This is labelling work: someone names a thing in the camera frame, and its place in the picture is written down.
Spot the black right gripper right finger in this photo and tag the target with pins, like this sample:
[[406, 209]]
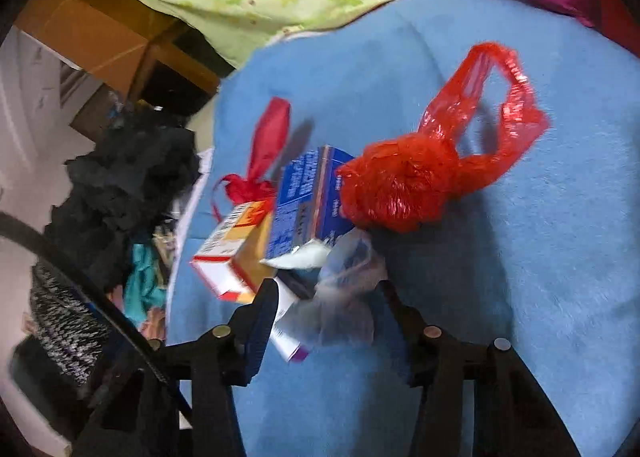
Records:
[[425, 357]]

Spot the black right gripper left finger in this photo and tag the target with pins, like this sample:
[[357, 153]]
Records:
[[229, 356]]

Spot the clear plastic wrapper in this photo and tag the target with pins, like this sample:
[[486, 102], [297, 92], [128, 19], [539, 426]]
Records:
[[337, 314]]

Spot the red plastic bag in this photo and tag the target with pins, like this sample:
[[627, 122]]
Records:
[[402, 183]]

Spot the red orange white box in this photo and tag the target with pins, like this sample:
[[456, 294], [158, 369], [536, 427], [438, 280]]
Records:
[[230, 261]]

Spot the teal cloth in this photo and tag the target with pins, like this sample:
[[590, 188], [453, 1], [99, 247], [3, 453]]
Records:
[[143, 291]]

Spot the black white speckled garment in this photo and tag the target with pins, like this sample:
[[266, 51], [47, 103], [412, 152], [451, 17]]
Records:
[[67, 328]]

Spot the light blue bed blanket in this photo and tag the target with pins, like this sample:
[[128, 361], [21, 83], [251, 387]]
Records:
[[547, 257]]

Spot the blue white carton box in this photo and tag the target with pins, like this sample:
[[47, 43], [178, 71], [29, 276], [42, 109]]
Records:
[[307, 217]]

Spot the red ribbon bow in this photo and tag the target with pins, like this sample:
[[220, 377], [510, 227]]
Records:
[[269, 138]]

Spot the black clothing pile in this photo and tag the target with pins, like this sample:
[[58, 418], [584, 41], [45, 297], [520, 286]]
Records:
[[121, 191]]

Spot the wooden bedside table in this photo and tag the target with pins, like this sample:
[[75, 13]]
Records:
[[179, 72]]

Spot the red shopping bag with lettering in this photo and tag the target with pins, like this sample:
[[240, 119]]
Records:
[[613, 19]]

